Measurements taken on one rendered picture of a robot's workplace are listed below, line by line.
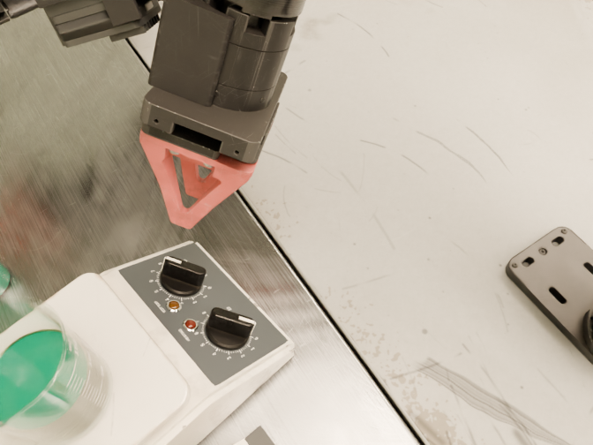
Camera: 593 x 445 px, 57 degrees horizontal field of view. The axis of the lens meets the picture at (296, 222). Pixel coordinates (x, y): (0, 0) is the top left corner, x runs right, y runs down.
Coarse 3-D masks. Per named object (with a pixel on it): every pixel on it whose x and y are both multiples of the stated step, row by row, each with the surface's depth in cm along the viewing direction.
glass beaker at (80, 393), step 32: (0, 320) 29; (32, 320) 30; (0, 352) 31; (64, 352) 27; (96, 352) 33; (64, 384) 27; (96, 384) 31; (32, 416) 27; (64, 416) 29; (96, 416) 32
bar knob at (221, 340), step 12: (216, 312) 38; (228, 312) 39; (216, 324) 38; (228, 324) 38; (240, 324) 38; (252, 324) 38; (216, 336) 38; (228, 336) 39; (240, 336) 39; (228, 348) 38
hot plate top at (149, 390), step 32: (64, 288) 37; (96, 288) 37; (64, 320) 36; (96, 320) 36; (128, 320) 36; (128, 352) 35; (160, 352) 35; (128, 384) 34; (160, 384) 34; (128, 416) 33; (160, 416) 33
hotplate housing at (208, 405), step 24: (216, 264) 45; (120, 288) 39; (240, 288) 44; (144, 312) 38; (264, 312) 43; (168, 336) 37; (288, 336) 42; (264, 360) 39; (288, 360) 42; (192, 384) 36; (240, 384) 37; (192, 408) 35; (216, 408) 37; (168, 432) 34; (192, 432) 36
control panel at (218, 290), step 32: (160, 256) 43; (192, 256) 44; (160, 288) 40; (224, 288) 43; (160, 320) 38; (192, 320) 39; (256, 320) 41; (192, 352) 37; (224, 352) 38; (256, 352) 39
